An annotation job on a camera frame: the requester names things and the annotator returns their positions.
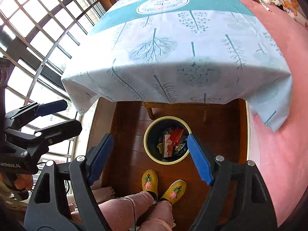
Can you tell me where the yellow rimmed trash bin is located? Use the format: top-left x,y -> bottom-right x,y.
144,116 -> 192,165

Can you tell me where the barred window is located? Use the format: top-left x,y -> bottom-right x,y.
0,0 -> 106,198

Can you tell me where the yellow embroidered slipper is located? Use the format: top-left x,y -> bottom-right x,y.
141,170 -> 159,201
159,179 -> 187,205

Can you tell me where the person's left hand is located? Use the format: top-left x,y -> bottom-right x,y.
13,174 -> 33,190

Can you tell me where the person's leg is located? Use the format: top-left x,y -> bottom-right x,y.
96,191 -> 155,231
142,200 -> 174,231

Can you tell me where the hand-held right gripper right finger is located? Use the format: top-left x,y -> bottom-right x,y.
187,134 -> 278,231

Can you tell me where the thin black cable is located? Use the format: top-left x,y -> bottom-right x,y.
113,197 -> 139,231

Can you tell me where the bear print baby pillow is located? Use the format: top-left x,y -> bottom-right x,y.
272,0 -> 308,26

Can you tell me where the person's left leg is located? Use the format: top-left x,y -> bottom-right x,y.
96,191 -> 155,231

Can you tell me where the pink bed sheet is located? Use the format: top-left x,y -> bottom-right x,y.
231,0 -> 308,224

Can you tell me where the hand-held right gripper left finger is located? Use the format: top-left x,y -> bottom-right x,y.
24,133 -> 115,231

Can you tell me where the pink fringed cloth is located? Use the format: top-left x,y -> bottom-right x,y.
91,186 -> 116,204

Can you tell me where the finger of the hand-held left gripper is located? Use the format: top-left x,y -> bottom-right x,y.
5,119 -> 83,161
5,99 -> 68,128

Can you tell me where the wooden table frame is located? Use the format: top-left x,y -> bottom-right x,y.
144,102 -> 210,123

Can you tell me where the person's right leg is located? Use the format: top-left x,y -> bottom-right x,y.
142,200 -> 174,231

